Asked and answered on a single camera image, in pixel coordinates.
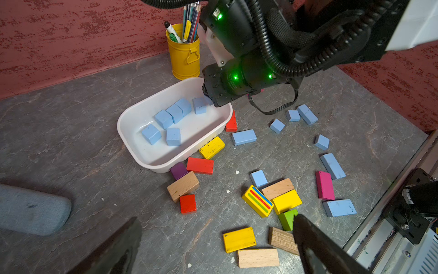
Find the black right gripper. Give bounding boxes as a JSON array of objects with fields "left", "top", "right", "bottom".
[{"left": 203, "top": 51, "right": 303, "bottom": 107}]

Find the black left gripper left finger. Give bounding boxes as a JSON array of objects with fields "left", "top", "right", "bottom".
[{"left": 69, "top": 217, "right": 142, "bottom": 274}]

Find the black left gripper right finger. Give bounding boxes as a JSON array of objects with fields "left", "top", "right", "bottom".
[{"left": 293, "top": 214, "right": 369, "bottom": 274}]

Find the light blue long block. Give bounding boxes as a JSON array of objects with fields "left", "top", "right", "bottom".
[
  {"left": 232, "top": 130, "right": 257, "bottom": 146},
  {"left": 297, "top": 104, "right": 318, "bottom": 125}
]

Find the light blue cube block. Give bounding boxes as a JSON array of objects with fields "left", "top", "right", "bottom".
[{"left": 141, "top": 124, "right": 162, "bottom": 145}]

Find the dark wood block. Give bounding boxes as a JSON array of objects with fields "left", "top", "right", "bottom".
[{"left": 268, "top": 227, "right": 300, "bottom": 255}]

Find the red upright block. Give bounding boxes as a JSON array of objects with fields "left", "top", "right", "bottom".
[{"left": 225, "top": 111, "right": 238, "bottom": 132}]

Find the green small block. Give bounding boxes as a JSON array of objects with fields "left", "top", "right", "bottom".
[{"left": 278, "top": 209, "right": 298, "bottom": 231}]

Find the light blue block front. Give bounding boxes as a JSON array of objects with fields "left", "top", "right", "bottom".
[{"left": 322, "top": 199, "right": 357, "bottom": 217}]

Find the yellow metal pencil bucket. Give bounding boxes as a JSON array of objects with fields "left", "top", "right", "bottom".
[{"left": 165, "top": 21, "right": 200, "bottom": 80}]

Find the yellow block beside green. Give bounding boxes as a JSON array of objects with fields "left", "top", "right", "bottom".
[{"left": 272, "top": 190, "right": 302, "bottom": 215}]

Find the magenta block front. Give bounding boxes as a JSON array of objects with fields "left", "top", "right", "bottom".
[{"left": 315, "top": 171, "right": 335, "bottom": 201}]

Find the natural wood long block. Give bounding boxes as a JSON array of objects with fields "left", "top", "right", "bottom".
[{"left": 237, "top": 248, "right": 280, "bottom": 268}]

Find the yellow block near bowl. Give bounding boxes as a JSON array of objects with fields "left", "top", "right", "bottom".
[{"left": 199, "top": 137, "right": 225, "bottom": 160}]

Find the tan wood block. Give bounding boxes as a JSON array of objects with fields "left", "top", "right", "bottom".
[{"left": 261, "top": 178, "right": 295, "bottom": 200}]

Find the bundle of pencils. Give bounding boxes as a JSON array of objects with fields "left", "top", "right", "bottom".
[{"left": 164, "top": 1, "right": 201, "bottom": 43}]

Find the red small block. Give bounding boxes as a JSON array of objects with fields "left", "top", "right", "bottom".
[{"left": 180, "top": 194, "right": 197, "bottom": 214}]

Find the yellow block centre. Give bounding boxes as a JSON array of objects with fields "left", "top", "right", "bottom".
[{"left": 223, "top": 227, "right": 257, "bottom": 253}]

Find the striped yellow block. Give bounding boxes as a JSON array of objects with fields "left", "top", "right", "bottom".
[{"left": 242, "top": 185, "right": 274, "bottom": 218}]

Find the white rectangular bowl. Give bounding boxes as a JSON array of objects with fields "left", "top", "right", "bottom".
[{"left": 117, "top": 78, "right": 233, "bottom": 173}]

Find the light blue upright block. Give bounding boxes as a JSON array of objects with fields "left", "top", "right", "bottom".
[{"left": 320, "top": 153, "right": 346, "bottom": 180}]

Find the tan block left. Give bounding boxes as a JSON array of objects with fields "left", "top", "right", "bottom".
[{"left": 167, "top": 171, "right": 200, "bottom": 203}]

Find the red flat block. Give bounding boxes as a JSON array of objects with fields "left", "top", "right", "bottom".
[{"left": 187, "top": 157, "right": 214, "bottom": 175}]

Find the purple small block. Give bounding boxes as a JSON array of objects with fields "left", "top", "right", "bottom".
[{"left": 169, "top": 162, "right": 188, "bottom": 180}]

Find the light blue small cube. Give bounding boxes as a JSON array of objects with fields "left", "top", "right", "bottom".
[{"left": 314, "top": 134, "right": 330, "bottom": 151}]

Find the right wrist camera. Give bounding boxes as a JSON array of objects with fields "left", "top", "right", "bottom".
[{"left": 200, "top": 1, "right": 263, "bottom": 68}]

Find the aluminium front rail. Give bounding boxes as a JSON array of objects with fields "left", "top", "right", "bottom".
[{"left": 344, "top": 131, "right": 438, "bottom": 274}]

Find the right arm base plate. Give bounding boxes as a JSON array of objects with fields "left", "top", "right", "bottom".
[{"left": 384, "top": 168, "right": 438, "bottom": 244}]

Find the black corrugated cable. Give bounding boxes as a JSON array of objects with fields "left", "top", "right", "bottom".
[{"left": 140, "top": 0, "right": 409, "bottom": 78}]

